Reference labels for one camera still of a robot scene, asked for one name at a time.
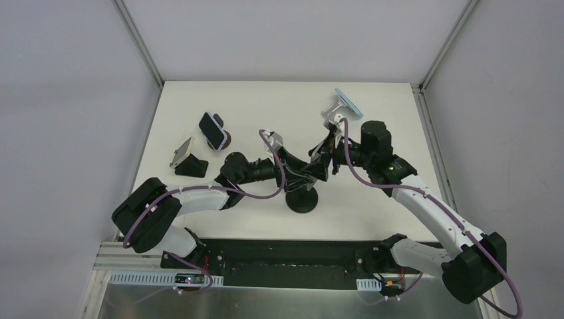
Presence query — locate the black gooseneck phone stand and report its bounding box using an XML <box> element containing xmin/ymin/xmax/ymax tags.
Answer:
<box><xmin>285</xmin><ymin>183</ymin><xmax>319</xmax><ymax>214</ymax></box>

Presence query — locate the light blue cased phone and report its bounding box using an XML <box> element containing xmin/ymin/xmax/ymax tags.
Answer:
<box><xmin>335</xmin><ymin>88</ymin><xmax>364</xmax><ymax>118</ymax></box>

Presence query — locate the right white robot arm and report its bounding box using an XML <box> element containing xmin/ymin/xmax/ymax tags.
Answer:
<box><xmin>309</xmin><ymin>120</ymin><xmax>507</xmax><ymax>304</ymax></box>

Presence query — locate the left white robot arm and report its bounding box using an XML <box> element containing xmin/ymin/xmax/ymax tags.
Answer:
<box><xmin>111</xmin><ymin>147</ymin><xmax>332</xmax><ymax>269</ymax></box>

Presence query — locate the silver metal phone stand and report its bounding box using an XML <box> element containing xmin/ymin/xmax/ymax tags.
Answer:
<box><xmin>321</xmin><ymin>100</ymin><xmax>348</xmax><ymax>128</ymax></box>

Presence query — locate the round wooden base stand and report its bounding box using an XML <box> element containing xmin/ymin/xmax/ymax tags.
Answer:
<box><xmin>213</xmin><ymin>114</ymin><xmax>232</xmax><ymax>151</ymax></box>

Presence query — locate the lilac cased phone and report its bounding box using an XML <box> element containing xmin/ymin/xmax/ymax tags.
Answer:
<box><xmin>198</xmin><ymin>112</ymin><xmax>223</xmax><ymax>151</ymax></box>

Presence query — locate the black folding phone stand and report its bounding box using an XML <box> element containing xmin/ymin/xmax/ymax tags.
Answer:
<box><xmin>174</xmin><ymin>154</ymin><xmax>209</xmax><ymax>178</ymax></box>

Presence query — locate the cream cased phone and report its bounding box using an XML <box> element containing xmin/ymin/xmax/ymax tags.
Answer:
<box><xmin>170</xmin><ymin>136</ymin><xmax>195</xmax><ymax>169</ymax></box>

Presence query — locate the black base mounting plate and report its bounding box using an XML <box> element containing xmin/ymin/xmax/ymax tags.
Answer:
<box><xmin>188</xmin><ymin>239</ymin><xmax>400</xmax><ymax>290</ymax></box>

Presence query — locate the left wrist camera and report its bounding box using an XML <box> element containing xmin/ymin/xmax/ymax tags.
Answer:
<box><xmin>262</xmin><ymin>130</ymin><xmax>283</xmax><ymax>162</ymax></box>

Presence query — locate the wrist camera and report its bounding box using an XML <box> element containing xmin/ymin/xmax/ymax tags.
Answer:
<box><xmin>326</xmin><ymin>113</ymin><xmax>345</xmax><ymax>140</ymax></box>
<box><xmin>262</xmin><ymin>130</ymin><xmax>283</xmax><ymax>162</ymax></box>

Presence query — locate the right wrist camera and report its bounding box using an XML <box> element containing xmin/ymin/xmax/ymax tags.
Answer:
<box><xmin>326</xmin><ymin>113</ymin><xmax>345</xmax><ymax>140</ymax></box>

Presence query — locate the right white cable duct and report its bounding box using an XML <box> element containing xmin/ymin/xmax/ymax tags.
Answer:
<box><xmin>356</xmin><ymin>278</ymin><xmax>382</xmax><ymax>292</ymax></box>

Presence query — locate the white cable duct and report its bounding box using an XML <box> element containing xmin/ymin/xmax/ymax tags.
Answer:
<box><xmin>108</xmin><ymin>270</ymin><xmax>224</xmax><ymax>288</ymax></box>
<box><xmin>356</xmin><ymin>278</ymin><xmax>382</xmax><ymax>292</ymax></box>

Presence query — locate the left white cable duct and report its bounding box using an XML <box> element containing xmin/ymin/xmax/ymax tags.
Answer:
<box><xmin>108</xmin><ymin>270</ymin><xmax>224</xmax><ymax>288</ymax></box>

